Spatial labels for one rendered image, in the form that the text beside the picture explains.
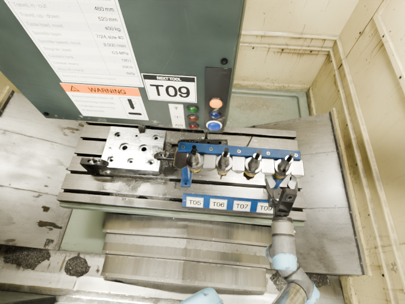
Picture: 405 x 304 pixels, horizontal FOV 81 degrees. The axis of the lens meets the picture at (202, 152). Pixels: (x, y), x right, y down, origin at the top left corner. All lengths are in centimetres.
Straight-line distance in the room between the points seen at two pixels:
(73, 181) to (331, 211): 132
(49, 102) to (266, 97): 161
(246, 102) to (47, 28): 160
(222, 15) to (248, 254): 115
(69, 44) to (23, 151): 136
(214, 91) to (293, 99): 160
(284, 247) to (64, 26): 81
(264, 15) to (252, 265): 135
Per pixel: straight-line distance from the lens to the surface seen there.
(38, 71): 56
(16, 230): 165
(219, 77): 44
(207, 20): 38
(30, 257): 165
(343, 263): 137
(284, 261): 88
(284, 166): 90
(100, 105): 57
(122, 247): 138
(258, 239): 135
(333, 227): 140
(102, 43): 44
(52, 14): 45
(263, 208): 117
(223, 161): 85
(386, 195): 122
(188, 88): 47
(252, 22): 161
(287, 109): 195
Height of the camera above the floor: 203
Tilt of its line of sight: 62 degrees down
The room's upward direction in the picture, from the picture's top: straight up
